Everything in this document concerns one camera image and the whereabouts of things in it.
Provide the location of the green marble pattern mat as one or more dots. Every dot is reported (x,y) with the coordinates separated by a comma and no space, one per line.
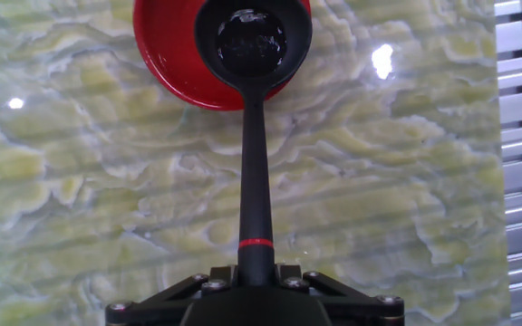
(107,181)

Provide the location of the red bowl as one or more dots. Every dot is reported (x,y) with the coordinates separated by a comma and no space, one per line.
(166,54)

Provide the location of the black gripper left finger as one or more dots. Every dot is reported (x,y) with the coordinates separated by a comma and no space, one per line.
(152,308)

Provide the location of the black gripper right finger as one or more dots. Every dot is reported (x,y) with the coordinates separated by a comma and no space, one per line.
(360,308)

